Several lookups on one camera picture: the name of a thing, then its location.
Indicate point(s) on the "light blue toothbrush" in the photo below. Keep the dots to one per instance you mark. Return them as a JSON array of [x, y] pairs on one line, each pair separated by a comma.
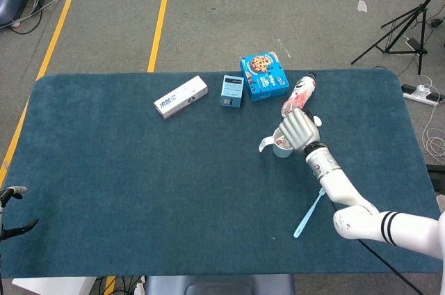
[[307, 216]]

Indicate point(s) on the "white flat box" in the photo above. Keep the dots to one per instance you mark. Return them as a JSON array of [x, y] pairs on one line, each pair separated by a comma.
[[52, 286]]

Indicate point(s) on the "blue padded seat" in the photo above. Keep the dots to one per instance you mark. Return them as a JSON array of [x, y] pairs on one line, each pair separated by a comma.
[[215, 284]]

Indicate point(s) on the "white paper scrap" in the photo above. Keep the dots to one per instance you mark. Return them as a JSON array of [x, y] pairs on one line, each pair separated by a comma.
[[362, 6]]

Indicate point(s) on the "blue cookie box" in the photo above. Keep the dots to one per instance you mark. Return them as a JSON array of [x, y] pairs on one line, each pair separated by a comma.
[[264, 77]]

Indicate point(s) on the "smartphone on floor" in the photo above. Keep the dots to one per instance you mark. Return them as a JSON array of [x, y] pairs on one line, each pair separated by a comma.
[[413, 44]]

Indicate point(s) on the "pink drink bottle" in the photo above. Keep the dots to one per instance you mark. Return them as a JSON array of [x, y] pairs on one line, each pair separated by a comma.
[[300, 93]]

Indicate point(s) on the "black tripod stand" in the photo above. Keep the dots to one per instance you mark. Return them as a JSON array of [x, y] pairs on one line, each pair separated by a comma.
[[424, 30]]

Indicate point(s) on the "long white toothpaste box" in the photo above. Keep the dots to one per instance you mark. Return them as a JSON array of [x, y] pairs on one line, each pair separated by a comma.
[[180, 97]]

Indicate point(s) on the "blue felt table mat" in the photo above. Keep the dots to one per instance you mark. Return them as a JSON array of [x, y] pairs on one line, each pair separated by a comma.
[[104, 169]]

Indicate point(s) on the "small black power adapter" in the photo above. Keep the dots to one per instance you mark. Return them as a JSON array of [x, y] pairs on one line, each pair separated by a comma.
[[436, 23]]

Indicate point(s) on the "black equipment piece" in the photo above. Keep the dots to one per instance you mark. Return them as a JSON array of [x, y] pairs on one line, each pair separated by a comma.
[[438, 176]]

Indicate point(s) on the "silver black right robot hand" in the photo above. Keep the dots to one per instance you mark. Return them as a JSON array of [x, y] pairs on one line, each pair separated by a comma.
[[300, 129]]

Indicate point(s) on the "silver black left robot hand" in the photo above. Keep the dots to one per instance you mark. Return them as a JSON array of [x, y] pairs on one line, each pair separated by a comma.
[[14, 230]]

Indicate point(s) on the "small blue carton box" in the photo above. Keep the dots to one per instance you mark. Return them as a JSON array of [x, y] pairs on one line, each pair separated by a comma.
[[231, 91]]

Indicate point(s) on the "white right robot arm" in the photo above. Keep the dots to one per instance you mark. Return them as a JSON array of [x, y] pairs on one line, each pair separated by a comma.
[[340, 190]]

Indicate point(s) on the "white power strip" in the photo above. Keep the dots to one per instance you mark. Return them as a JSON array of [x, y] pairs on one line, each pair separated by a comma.
[[417, 95]]

